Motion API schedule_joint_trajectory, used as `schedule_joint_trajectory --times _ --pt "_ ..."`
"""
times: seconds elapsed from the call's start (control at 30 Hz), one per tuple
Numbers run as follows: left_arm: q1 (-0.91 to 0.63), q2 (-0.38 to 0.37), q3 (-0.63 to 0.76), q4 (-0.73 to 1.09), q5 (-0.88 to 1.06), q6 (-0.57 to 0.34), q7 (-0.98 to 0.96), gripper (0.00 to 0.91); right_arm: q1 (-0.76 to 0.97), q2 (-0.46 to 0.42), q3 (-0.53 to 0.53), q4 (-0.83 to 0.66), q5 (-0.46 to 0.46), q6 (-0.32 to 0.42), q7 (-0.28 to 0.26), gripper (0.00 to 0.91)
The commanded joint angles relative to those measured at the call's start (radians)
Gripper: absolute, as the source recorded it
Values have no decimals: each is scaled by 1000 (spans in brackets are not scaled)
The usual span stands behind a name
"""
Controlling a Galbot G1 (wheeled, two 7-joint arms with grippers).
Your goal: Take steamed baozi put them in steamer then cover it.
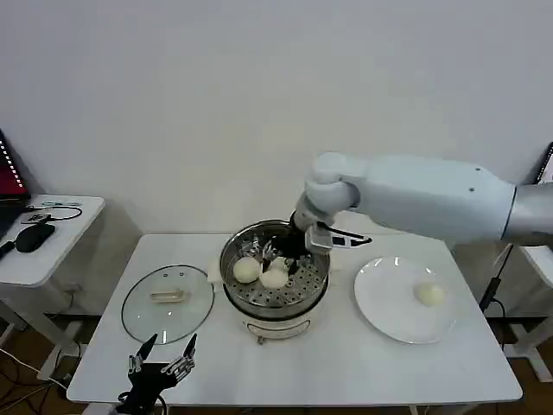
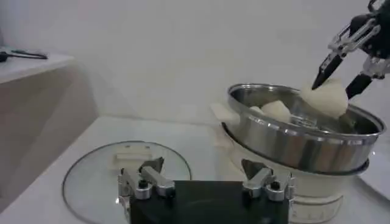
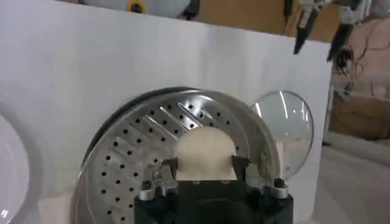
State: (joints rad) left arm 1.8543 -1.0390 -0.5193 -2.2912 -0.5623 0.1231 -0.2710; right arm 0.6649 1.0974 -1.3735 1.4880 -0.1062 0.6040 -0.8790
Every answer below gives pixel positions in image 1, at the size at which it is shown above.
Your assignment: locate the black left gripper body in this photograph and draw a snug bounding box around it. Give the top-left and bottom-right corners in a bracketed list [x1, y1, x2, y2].
[125, 363, 179, 412]

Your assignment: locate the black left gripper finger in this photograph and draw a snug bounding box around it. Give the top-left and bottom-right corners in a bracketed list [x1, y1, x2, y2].
[160, 333, 198, 383]
[127, 333, 158, 376]

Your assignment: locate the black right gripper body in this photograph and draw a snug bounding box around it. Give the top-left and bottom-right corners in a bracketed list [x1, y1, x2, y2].
[274, 210, 313, 260]

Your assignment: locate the white steamed bun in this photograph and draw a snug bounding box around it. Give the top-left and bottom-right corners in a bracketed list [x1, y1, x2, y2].
[258, 257, 289, 290]
[413, 282, 446, 307]
[232, 258, 262, 284]

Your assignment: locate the round glass lid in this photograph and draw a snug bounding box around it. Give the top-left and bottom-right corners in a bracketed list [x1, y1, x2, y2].
[120, 265, 216, 346]

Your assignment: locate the perforated steel steamer basket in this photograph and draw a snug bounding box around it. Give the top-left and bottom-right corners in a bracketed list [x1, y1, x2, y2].
[219, 220, 332, 308]

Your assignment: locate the white electric cooking pot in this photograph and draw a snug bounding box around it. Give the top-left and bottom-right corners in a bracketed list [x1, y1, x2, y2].
[207, 254, 330, 346]

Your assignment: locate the white round plate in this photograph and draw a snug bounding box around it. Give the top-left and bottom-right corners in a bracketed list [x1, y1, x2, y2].
[353, 257, 457, 345]

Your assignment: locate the white side table with mouse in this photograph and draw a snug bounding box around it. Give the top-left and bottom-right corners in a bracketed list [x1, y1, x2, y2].
[0, 195, 106, 381]

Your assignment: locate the black computer mouse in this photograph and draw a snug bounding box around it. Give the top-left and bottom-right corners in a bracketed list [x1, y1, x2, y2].
[16, 222, 56, 253]

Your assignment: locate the black laptop with red screen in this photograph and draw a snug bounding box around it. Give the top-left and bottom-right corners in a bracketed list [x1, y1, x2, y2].
[0, 128, 33, 237]

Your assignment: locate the black laptop with white screen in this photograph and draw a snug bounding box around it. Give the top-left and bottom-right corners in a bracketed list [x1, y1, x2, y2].
[535, 142, 553, 185]

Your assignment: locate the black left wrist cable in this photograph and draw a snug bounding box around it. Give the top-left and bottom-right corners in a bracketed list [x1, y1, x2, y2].
[117, 386, 168, 415]

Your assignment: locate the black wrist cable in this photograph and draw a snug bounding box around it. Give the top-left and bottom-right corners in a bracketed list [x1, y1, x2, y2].
[317, 220, 373, 251]
[117, 386, 168, 415]

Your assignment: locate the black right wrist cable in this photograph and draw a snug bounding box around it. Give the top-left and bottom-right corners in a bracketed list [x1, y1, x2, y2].
[317, 220, 373, 251]

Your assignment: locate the white floor cable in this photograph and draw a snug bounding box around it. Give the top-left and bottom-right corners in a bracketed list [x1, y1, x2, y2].
[0, 348, 70, 393]

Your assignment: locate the thin black looped cable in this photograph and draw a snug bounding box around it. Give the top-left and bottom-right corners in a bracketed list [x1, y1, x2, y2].
[41, 205, 83, 221]

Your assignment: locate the black cable with inline block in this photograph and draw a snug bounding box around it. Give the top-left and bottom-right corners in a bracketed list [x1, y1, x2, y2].
[478, 243, 515, 310]

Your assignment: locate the white side table with cable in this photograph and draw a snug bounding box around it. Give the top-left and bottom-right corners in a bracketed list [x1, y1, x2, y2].
[520, 244, 553, 384]

